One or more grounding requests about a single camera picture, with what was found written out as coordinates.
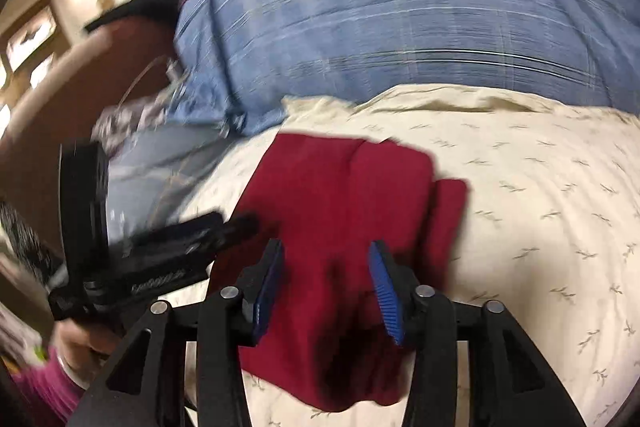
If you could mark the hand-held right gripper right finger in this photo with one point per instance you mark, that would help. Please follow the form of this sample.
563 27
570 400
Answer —
387 299

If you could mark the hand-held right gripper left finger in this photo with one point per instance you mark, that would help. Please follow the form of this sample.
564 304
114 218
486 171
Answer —
265 294

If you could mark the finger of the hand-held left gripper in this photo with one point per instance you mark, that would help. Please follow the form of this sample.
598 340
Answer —
200 232

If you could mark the dark red garment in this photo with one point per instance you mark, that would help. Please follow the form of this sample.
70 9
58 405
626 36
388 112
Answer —
340 207

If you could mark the person's left hand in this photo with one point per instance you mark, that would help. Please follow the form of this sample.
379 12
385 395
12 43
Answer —
82 349

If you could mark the grey plaid blanket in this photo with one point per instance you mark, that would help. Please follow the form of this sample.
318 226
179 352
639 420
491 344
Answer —
150 172

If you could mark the grey white patterned cloth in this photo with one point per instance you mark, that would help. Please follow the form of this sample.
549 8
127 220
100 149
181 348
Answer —
130 119

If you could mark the brown wooden headboard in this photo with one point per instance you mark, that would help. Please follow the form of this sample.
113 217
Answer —
60 107

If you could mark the cream floral bed sheet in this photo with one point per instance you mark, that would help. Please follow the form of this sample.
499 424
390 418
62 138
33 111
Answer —
540 232

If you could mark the black flat object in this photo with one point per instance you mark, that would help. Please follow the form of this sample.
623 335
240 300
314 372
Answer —
142 4

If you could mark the blue plaid pillow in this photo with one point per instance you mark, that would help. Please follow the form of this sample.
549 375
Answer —
425 22

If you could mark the framed wall picture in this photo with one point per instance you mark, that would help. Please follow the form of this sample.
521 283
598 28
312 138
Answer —
30 37

